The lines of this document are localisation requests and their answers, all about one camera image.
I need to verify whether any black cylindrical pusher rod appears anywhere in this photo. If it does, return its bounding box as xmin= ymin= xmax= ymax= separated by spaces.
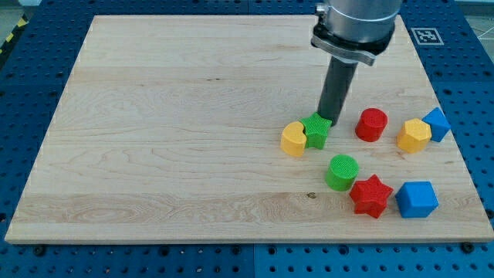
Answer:
xmin=316 ymin=57 xmax=357 ymax=126

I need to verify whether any green star block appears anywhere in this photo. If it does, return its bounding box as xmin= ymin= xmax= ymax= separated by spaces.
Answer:
xmin=299 ymin=112 xmax=333 ymax=150

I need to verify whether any yellow heart block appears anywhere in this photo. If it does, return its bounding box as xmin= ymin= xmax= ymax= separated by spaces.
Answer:
xmin=280 ymin=121 xmax=306 ymax=157

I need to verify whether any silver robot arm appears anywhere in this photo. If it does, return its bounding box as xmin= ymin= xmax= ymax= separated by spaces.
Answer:
xmin=311 ymin=0 xmax=401 ymax=125

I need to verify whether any red star block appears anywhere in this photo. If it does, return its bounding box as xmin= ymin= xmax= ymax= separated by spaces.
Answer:
xmin=349 ymin=175 xmax=394 ymax=219

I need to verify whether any red cylinder block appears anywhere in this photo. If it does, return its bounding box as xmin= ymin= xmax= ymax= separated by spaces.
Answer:
xmin=355 ymin=107 xmax=388 ymax=142

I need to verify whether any white fiducial marker tag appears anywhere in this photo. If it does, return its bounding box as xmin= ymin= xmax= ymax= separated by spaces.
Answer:
xmin=411 ymin=27 xmax=444 ymax=46

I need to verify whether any yellow hexagon block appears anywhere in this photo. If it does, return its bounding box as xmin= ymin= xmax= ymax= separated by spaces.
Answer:
xmin=396 ymin=118 xmax=431 ymax=154

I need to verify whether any green cylinder block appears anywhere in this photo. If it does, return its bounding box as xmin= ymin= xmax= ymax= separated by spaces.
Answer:
xmin=325 ymin=154 xmax=360 ymax=192

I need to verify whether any blue diamond block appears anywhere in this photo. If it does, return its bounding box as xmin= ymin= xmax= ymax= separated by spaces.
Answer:
xmin=422 ymin=107 xmax=451 ymax=142

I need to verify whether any blue cube block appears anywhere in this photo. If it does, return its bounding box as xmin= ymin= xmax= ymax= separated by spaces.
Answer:
xmin=395 ymin=181 xmax=439 ymax=219

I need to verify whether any wooden board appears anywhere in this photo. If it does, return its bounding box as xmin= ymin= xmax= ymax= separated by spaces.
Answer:
xmin=5 ymin=15 xmax=493 ymax=244

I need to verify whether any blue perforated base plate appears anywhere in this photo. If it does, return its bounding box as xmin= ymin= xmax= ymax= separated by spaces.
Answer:
xmin=1 ymin=1 xmax=493 ymax=277

